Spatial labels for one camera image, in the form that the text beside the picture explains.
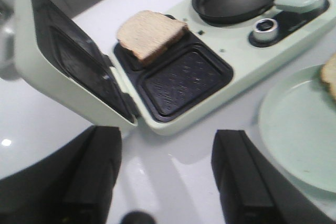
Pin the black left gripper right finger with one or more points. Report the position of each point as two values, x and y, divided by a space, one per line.
251 189

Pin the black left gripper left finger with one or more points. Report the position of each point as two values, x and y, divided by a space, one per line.
88 198

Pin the bread slice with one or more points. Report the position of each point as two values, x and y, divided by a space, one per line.
327 75
149 34

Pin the green sandwich maker lid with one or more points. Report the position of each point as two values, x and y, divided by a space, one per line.
57 58

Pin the green breakfast maker base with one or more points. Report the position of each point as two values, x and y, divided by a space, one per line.
211 65

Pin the light green plate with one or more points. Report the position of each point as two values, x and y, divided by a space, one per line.
297 125

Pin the left silver knob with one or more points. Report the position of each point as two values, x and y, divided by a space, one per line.
265 30

